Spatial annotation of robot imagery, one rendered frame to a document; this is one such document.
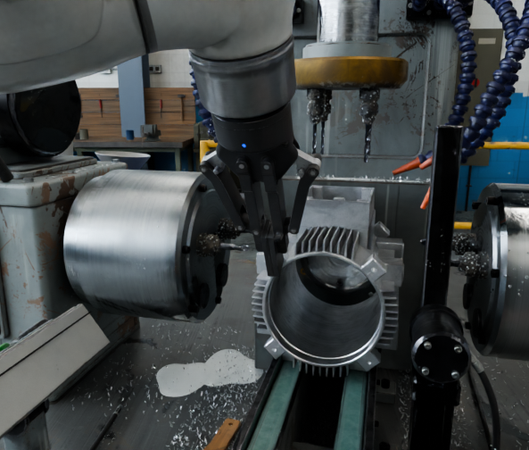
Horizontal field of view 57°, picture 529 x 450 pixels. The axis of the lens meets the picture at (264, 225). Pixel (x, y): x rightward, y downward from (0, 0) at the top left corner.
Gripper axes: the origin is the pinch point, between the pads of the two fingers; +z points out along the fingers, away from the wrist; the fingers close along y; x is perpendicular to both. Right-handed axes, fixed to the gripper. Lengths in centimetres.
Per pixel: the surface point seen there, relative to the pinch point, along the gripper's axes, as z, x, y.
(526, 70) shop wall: 241, -518, -160
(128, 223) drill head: 3.9, -6.5, 23.5
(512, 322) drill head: 11.1, -0.8, -29.0
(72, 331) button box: -6.9, 18.4, 14.5
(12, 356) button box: -11.0, 23.7, 15.2
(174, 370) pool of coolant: 35.1, -0.6, 22.4
